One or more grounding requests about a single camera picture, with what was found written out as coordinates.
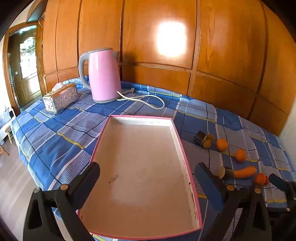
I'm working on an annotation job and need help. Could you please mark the wooden wardrobe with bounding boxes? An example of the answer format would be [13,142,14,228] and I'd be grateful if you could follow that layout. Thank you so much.
[26,0,296,139]

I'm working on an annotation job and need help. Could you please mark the blue plaid blanket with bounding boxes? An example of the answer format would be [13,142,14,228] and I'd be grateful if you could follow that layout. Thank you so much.
[10,77,293,241]

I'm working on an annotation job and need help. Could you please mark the wooden stool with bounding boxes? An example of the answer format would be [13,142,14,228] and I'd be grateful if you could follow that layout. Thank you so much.
[5,124,15,144]

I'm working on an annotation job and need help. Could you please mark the silver embossed tissue box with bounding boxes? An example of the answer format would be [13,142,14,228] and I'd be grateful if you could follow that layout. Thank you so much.
[42,82,79,115]

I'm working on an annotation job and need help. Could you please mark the dark eggplant piece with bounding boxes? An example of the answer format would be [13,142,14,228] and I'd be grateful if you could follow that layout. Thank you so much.
[218,166,234,179]

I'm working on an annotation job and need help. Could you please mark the wooden door with glass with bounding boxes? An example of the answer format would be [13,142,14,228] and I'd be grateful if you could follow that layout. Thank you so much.
[8,24,41,109]

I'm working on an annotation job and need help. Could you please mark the white power cord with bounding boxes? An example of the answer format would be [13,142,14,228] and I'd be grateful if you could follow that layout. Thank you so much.
[117,88,165,110]

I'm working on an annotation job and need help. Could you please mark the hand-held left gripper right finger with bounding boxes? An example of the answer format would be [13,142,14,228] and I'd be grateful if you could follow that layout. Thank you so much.
[195,162,272,241]

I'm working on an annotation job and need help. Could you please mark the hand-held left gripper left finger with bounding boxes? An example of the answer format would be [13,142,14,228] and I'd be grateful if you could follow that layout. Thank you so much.
[23,162,100,241]

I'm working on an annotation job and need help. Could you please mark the orange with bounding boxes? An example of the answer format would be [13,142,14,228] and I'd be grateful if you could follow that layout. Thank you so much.
[216,138,228,152]
[235,149,246,162]

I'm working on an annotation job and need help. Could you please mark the pink shallow box tray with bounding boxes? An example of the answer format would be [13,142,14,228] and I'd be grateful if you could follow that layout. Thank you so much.
[77,115,203,240]

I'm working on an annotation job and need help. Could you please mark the pink electric kettle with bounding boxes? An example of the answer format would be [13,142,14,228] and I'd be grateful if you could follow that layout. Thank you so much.
[79,47,121,104]

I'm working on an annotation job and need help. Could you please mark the small dark cup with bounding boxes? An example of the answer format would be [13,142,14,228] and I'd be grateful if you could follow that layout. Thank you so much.
[194,131,207,145]

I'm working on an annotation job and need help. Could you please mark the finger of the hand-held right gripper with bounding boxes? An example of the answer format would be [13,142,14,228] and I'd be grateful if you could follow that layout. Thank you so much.
[269,173,296,209]

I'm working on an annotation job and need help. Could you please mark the red tomato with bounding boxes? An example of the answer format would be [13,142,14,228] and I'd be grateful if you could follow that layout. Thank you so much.
[254,173,269,185]

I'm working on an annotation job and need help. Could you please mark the orange carrot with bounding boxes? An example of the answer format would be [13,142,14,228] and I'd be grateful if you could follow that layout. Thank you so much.
[233,166,257,179]

